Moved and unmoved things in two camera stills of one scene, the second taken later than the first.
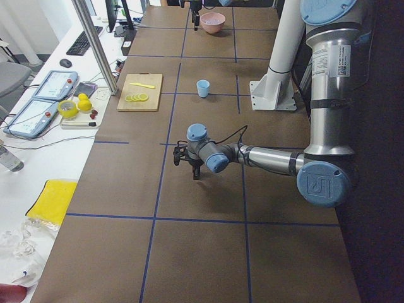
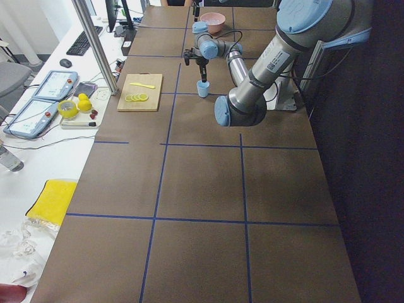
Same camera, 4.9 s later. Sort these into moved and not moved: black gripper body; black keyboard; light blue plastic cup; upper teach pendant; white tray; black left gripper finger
Moved: black left gripper finger; black gripper body
Not moved: black keyboard; upper teach pendant; white tray; light blue plastic cup
